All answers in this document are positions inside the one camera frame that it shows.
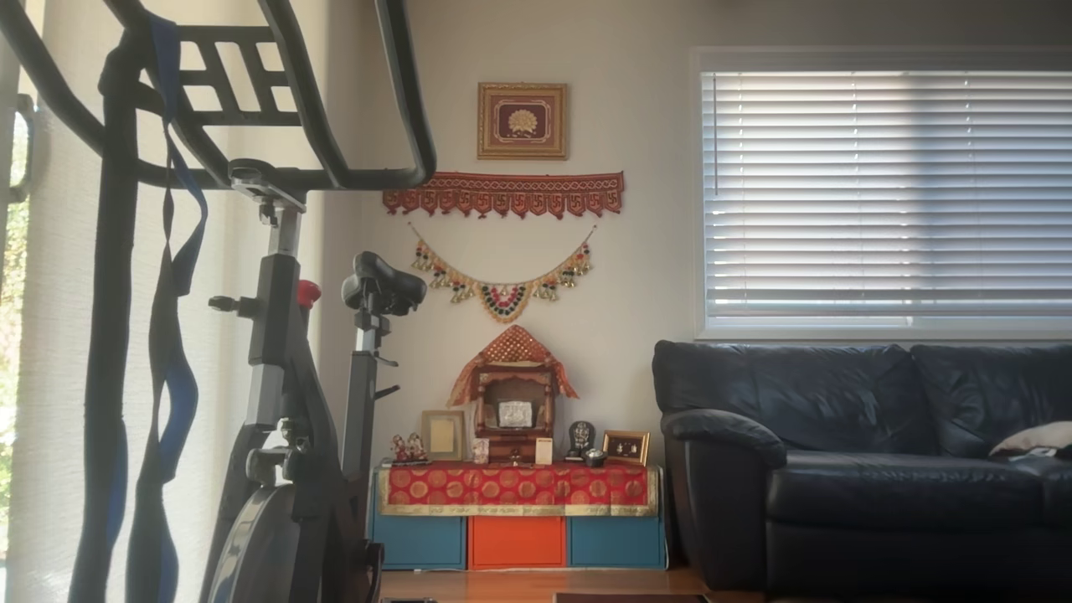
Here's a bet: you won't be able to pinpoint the beaded door garland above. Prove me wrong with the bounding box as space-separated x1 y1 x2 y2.
408 222 597 325

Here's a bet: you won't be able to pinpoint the orange shrine canopy cloth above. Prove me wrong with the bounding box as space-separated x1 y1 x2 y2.
448 325 579 409

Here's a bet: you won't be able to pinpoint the small wooden shrine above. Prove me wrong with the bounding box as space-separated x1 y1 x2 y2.
472 364 558 464

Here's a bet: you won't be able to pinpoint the red gold patterned tablecloth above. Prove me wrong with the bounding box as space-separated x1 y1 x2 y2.
377 463 660 517

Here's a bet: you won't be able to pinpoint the small painted figurines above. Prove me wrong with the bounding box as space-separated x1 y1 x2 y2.
390 433 430 466

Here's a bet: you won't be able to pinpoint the orange storage cube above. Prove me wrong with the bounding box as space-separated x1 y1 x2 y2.
469 516 567 570

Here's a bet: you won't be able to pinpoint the blue storage cube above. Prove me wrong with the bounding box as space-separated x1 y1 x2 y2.
569 516 665 570
373 515 466 570

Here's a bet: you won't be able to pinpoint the black exercise bike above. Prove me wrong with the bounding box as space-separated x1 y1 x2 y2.
0 0 438 603

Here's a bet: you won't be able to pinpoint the dark red rug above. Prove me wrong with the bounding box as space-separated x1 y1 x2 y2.
553 592 713 603

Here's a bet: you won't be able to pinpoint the black leather sofa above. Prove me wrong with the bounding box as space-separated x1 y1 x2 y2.
652 339 1072 597

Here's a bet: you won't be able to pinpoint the white window blinds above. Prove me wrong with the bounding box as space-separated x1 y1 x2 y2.
702 71 1072 329

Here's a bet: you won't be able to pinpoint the white sheer curtain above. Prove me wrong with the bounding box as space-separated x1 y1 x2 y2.
8 0 327 603

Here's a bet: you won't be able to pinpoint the beige cushion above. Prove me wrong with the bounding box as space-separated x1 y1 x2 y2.
988 420 1072 460

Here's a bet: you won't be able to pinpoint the red embroidered wall hanging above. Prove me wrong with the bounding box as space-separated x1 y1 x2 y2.
383 172 625 220

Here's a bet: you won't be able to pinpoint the beige photo frame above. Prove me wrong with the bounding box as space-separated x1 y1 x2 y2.
420 410 466 462

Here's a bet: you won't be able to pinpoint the gold photo frame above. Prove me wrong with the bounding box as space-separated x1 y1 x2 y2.
602 430 651 467

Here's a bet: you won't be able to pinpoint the gold framed wall picture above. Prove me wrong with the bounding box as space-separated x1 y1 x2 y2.
477 82 569 161

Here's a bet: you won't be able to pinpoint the white window frame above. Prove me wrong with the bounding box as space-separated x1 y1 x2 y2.
693 46 1072 342

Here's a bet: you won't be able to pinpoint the black and blue strap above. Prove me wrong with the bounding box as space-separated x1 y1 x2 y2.
126 13 210 603

